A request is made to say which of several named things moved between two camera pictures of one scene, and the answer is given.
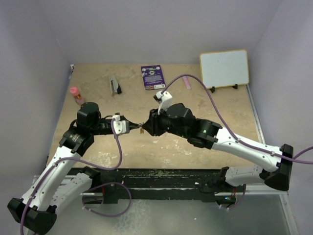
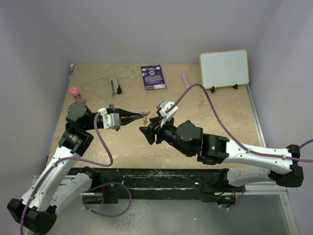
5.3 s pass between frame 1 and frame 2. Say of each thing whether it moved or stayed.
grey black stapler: stayed
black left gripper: moved
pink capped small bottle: stayed
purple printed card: stayed
